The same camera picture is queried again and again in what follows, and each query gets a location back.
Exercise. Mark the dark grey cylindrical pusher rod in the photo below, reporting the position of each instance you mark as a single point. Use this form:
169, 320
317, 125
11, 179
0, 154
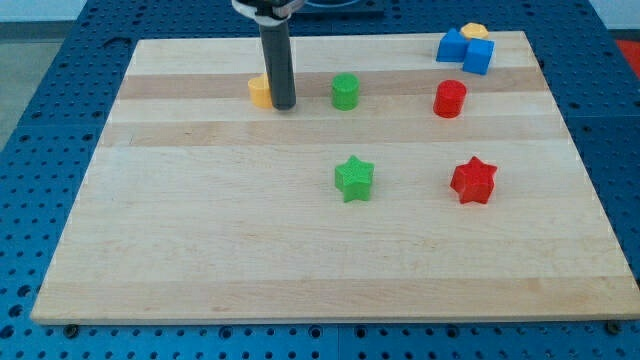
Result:
277, 53

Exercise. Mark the white and grey tool mount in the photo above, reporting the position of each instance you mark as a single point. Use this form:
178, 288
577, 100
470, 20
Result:
267, 12

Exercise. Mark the yellow heart block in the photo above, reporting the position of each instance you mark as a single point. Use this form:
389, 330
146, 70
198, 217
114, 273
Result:
259, 91

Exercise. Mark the green cylinder block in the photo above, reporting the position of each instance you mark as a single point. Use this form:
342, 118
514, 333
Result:
345, 91

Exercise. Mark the green star block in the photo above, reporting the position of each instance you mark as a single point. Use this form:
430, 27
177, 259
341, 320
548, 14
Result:
354, 179

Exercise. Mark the blue triangular block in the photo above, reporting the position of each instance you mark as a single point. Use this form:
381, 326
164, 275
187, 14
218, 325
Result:
452, 47

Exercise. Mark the red cylinder block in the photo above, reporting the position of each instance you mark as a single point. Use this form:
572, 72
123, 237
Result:
449, 99

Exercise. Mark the light wooden board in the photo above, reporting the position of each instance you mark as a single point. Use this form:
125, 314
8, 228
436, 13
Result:
200, 208

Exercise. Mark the yellow hexagon block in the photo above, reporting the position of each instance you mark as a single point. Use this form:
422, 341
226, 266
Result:
473, 30

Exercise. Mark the blue cube block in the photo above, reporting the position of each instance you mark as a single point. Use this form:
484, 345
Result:
478, 56

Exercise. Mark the red star block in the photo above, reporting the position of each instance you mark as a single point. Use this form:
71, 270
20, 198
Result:
474, 181

